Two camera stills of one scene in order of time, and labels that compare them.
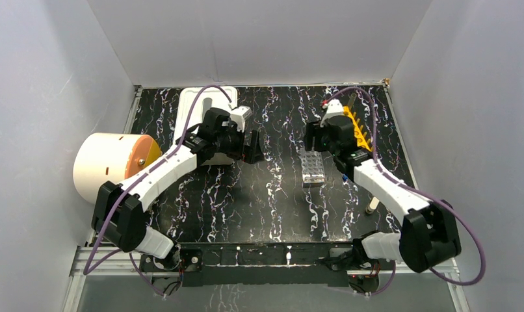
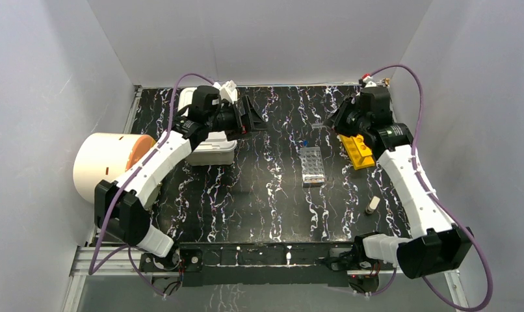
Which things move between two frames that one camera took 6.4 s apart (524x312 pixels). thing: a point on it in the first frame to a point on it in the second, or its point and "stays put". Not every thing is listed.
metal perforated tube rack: x=313 y=169 stays put
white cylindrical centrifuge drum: x=103 y=158 stays put
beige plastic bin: x=220 y=158 stays put
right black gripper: x=313 y=129 to x=335 y=121
